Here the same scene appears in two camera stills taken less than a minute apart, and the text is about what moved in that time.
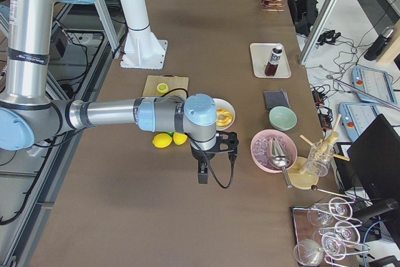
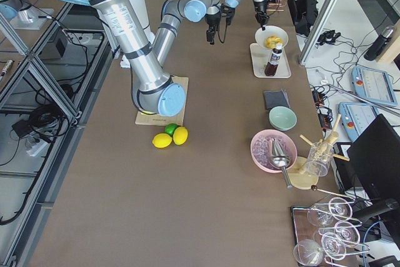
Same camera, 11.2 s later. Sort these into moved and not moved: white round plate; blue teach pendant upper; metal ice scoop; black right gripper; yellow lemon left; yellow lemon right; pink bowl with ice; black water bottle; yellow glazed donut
Moved: black right gripper; white round plate; yellow glazed donut
Not moved: yellow lemon right; metal ice scoop; black water bottle; yellow lemon left; pink bowl with ice; blue teach pendant upper
